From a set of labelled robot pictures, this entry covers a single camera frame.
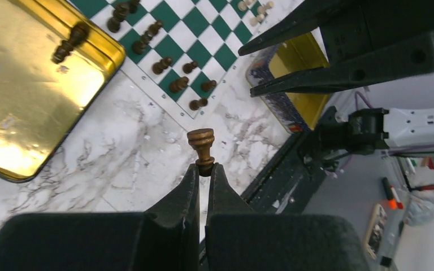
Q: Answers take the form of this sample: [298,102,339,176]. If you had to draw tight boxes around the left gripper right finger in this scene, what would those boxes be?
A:
[205,164,369,270]

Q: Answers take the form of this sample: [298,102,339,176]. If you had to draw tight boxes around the orange marker pen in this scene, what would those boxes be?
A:
[381,177,404,209]

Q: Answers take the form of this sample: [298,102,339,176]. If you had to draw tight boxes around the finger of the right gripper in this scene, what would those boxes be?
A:
[250,30,434,97]
[238,0,355,56]

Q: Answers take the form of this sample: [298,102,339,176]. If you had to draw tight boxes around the dark knight chess piece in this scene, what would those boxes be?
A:
[169,76,189,93]

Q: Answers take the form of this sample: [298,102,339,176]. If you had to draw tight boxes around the tin with dark pieces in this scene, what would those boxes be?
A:
[0,1,125,183]

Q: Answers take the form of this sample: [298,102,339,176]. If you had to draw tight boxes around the green white chess board mat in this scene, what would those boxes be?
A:
[67,0,307,132]

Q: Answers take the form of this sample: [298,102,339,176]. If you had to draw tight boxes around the dark pawn passed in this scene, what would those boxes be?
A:
[186,128,215,177]

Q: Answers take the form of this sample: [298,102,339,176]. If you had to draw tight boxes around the white chess pieces group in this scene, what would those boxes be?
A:
[237,0,275,27]

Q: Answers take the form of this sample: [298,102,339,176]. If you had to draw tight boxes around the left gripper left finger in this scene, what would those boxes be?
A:
[0,164,199,270]

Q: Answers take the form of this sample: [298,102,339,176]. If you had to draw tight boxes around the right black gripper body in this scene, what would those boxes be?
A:
[320,1,434,64]

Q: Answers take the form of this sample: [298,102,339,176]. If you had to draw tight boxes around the empty gold tin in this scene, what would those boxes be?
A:
[246,33,329,133]

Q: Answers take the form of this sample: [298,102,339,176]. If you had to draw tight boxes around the dark pieces in tin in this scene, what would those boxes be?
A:
[51,22,90,64]

